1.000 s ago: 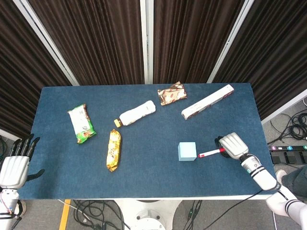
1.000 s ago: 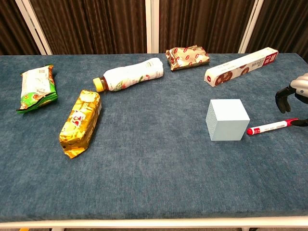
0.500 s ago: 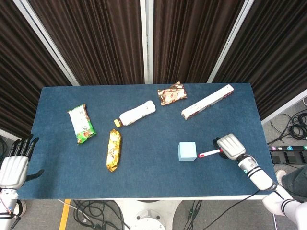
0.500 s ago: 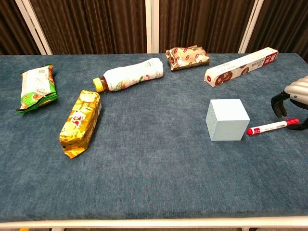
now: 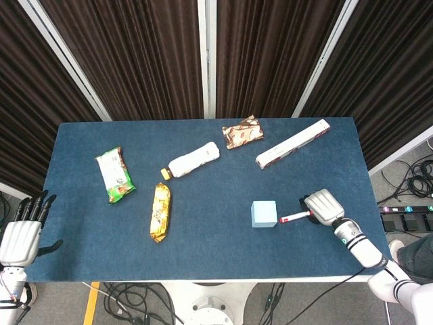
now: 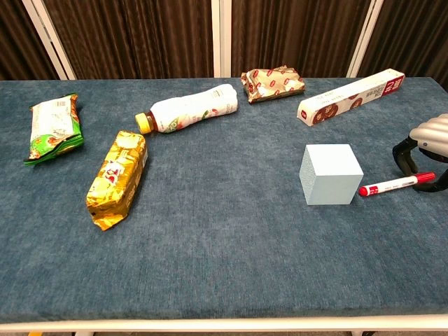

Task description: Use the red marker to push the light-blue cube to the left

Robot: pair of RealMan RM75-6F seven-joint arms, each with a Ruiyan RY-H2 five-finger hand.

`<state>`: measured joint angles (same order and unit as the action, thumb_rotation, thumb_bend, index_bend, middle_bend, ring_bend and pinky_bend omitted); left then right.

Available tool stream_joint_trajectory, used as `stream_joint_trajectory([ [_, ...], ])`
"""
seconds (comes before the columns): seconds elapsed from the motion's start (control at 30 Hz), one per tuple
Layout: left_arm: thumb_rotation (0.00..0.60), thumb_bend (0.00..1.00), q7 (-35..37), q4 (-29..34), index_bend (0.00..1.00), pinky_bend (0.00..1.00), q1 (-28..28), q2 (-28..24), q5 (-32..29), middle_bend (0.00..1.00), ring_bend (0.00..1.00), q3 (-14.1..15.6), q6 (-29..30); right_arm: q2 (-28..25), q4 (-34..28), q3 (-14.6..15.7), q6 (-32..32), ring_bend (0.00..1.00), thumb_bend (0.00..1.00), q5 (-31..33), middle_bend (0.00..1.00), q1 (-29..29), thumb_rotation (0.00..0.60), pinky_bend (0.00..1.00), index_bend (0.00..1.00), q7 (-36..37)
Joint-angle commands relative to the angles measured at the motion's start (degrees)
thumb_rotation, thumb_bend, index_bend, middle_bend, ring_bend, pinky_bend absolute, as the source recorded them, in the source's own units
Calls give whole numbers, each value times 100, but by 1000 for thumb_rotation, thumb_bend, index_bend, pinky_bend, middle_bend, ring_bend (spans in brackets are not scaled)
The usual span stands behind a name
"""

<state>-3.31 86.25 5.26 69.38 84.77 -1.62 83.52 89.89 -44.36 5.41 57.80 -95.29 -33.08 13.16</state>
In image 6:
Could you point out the red and white marker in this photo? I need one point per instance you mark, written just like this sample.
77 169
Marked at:
395 183

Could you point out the silver and black right hand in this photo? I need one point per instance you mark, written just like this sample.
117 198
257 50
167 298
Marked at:
434 134

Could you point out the brown and red snack wrapper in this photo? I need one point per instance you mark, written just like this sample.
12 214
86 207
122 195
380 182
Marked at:
273 84

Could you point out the white labelled drink bottle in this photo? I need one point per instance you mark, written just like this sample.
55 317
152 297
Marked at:
192 110

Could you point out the light blue cube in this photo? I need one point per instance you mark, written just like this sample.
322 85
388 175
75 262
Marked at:
332 175

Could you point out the dark brown curtain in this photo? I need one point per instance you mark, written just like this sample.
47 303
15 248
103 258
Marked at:
140 35

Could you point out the gold foil snack package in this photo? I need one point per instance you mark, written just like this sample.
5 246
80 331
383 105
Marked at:
119 175

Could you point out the long white and maroon box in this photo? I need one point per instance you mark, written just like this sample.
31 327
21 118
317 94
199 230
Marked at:
350 98

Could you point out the white screen frame post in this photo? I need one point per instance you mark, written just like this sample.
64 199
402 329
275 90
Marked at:
365 35
221 38
49 35

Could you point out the white table frame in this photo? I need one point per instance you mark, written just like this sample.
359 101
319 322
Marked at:
224 325

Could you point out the green and white snack bag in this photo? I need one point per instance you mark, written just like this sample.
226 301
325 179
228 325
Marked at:
54 127

